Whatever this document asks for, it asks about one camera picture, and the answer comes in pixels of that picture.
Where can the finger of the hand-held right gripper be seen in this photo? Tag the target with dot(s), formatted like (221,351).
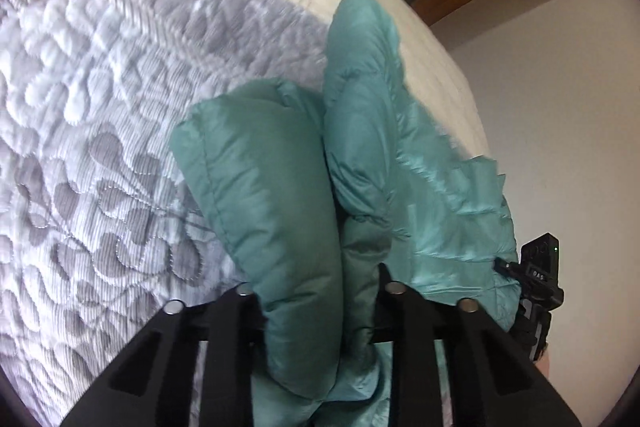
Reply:
(507,268)

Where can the green puffer jacket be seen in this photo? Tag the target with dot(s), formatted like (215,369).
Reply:
(260,187)

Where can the grey quilted leaf-print bedspread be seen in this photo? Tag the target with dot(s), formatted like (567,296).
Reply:
(100,107)

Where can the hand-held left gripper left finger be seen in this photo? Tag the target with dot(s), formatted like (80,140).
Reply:
(220,322)

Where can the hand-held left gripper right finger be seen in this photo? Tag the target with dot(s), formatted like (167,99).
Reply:
(400,322)

